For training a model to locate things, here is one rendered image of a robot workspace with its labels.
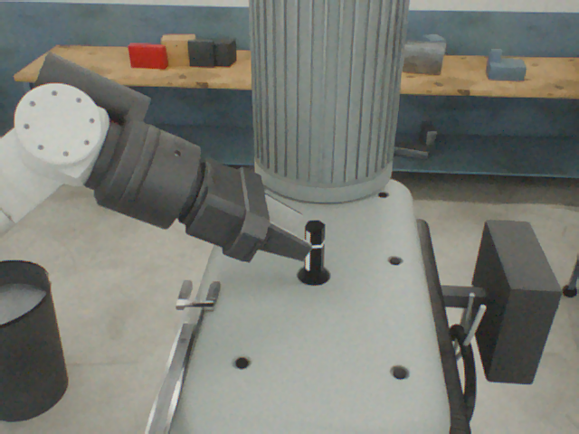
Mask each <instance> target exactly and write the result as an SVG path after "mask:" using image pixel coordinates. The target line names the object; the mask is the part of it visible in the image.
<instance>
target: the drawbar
mask: <svg viewBox="0 0 579 434"><path fill-rule="evenodd" d="M306 232H309V233H310V239H309V242H310V243H311V245H312V246H315V245H321V244H322V243H323V241H324V239H325V224H324V223H322V222H320V221H308V223H307V224H306V226H305V239H306ZM323 264H324V243H323V245H322V247H321V248H312V250H311V251H310V252H309V271H308V270H307V269H306V260H305V271H304V284H307V285H311V286H317V285H322V284H323Z"/></svg>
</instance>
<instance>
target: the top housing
mask: <svg viewBox="0 0 579 434"><path fill-rule="evenodd" d="M263 189H264V192H265V193H267V194H269V195H270V196H272V197H274V198H276V199H277V200H279V201H281V202H283V203H285V204H287V205H289V206H290V207H292V208H294V209H296V210H297V211H299V212H302V213H303V218H304V219H303V221H302V222H301V224H300V225H299V227H298V228H297V229H296V230H295V231H292V230H288V229H285V230H288V231H290V232H292V233H294V234H296V235H298V236H299V237H300V238H302V239H304V240H305V226H306V224H307V223H308V221H320V222H322V223H324V224H325V242H324V264H323V284H322V285H317V286H311V285H307V284H304V271H305V260H304V261H303V262H301V261H297V260H294V259H291V258H288V257H283V256H280V255H277V254H273V253H269V252H266V251H263V250H257V252H256V254H255V255H254V257H253V258H252V261H251V263H248V262H241V261H239V260H236V259H233V258H232V257H229V256H226V255H224V254H223V250H222V247H220V246H217V245H214V246H213V249H212V252H211V255H210V259H208V261H207V264H206V267H205V270H204V274H203V277H202V280H201V283H200V286H199V289H198V291H197V294H196V297H195V300H205V299H206V294H207V291H208V288H209V285H211V283H212V282H213V281H220V282H221V287H220V291H219V295H218V299H217V303H216V305H215V308H214V311H213V312H210V311H204V313H203V317H202V320H201V324H200V326H199V330H198V335H197V337H196V341H195V347H194V350H193V353H192V357H191V360H190V364H189V368H188V371H187V375H186V377H185V380H184V384H183V387H182V391H181V394H180V398H179V402H178V404H177V408H176V414H175V418H174V421H173V425H172V428H171V431H170V434H449V431H450V426H451V415H450V404H449V399H448V394H447V389H446V383H445V377H444V375H443V372H442V367H441V357H440V351H439V346H438V340H437V335H436V330H435V324H434V318H433V312H432V303H431V298H430V292H429V287H428V281H426V276H425V270H424V266H423V260H422V249H421V244H420V239H419V233H418V228H417V223H416V218H415V211H414V206H413V198H412V196H411V194H410V192H409V190H408V189H407V188H406V187H405V186H404V185H402V184H400V183H397V182H396V181H393V180H390V179H389V181H388V182H387V184H386V185H385V186H384V187H383V188H381V189H380V190H378V191H377V192H375V193H372V194H370V195H368V196H367V197H363V198H360V199H356V200H353V201H348V202H342V203H310V202H303V201H299V200H295V199H291V198H289V197H285V196H282V195H280V194H277V193H274V192H273V191H272V190H270V189H269V188H267V187H266V186H265V185H263Z"/></svg>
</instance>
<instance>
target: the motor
mask: <svg viewBox="0 0 579 434"><path fill-rule="evenodd" d="M410 1H411V0H248V3H249V28H250V53H251V61H252V102H253V125H254V150H255V154H254V157H255V172H256V173H258V175H261V180H262V184H264V185H265V186H266V187H267V188H269V189H270V190H272V191H273V192H274V193H277V194H280V195H282V196H285V197H289V198H291V199H295V200H299V201H303V202H310V203H342V202H348V201H353V200H356V199H360V198H363V197H367V196H368V195H370V194H372V193H375V192H377V191H378V190H380V189H381V188H383V187H384V186H385V185H386V184H387V182H388V181H389V179H390V177H391V172H392V163H393V150H394V133H396V124H397V116H398V107H399V98H400V89H401V80H402V71H403V55H404V45H405V36H406V28H407V18H408V10H410Z"/></svg>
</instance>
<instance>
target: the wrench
mask: <svg viewBox="0 0 579 434"><path fill-rule="evenodd" d="M220 287H221V282H220V281H213V282H212V283H211V285H209V288H208V291H207V294H206V299H205V300H193V299H190V296H191V292H192V289H193V282H192V280H184V283H183V285H182V287H181V290H180V293H179V297H178V301H176V310H184V313H183V315H182V318H181V321H180V324H178V328H177V331H176V336H175V339H174V342H173V344H172V347H171V350H170V354H169V356H168V360H167V363H166V368H165V370H164V373H163V376H162V379H161V383H160V385H159V389H158V392H157V394H156V397H155V399H154V402H153V405H152V409H151V412H150V415H149V418H148V421H147V425H146V428H145V431H144V434H170V431H171V428H172V425H173V421H174V418H175V414H176V408H177V404H178V402H179V398H180V394H181V391H182V387H183V384H184V380H185V377H186V375H187V371H188V368H189V364H190V360H191V357H192V353H193V350H194V347H195V341H196V337H197V335H198V330H199V326H200V324H201V320H202V317H203V313H204V311H210V312H213V311H214V308H215V305H216V303H217V299H218V295H219V291H220Z"/></svg>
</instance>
